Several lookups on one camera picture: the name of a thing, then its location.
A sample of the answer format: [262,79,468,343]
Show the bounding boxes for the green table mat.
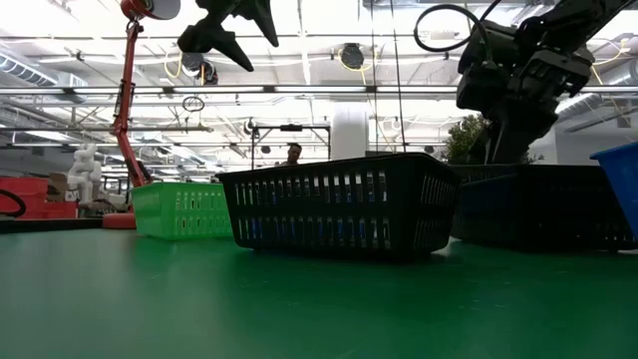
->
[0,227,638,359]

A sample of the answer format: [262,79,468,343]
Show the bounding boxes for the black ceiling cord reel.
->
[179,51,219,87]
[340,42,366,71]

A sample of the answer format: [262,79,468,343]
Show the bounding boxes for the green slotted plastic basket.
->
[130,180,234,241]

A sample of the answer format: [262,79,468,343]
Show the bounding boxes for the grey ceiling air duct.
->
[0,51,89,92]

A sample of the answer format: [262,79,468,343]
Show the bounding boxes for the blue slotted plastic basket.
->
[589,141,638,241]

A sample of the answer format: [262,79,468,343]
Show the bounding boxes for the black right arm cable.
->
[413,0,504,55]

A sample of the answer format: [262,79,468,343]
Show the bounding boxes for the red storage crates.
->
[0,176,80,221]

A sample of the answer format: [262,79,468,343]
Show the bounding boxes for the black hanging cable with coil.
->
[387,0,407,154]

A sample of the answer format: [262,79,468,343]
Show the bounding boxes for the potted plant with slatted pot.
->
[443,113,545,167]

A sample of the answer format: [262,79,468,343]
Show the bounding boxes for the black background frame stand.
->
[249,124,333,172]

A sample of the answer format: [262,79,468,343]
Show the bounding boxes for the person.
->
[277,142,304,168]

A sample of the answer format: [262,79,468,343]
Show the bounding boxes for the red desk lamp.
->
[102,0,182,231]

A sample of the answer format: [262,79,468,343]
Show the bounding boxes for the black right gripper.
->
[455,20,595,167]

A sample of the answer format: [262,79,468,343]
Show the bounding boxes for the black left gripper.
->
[175,0,281,74]

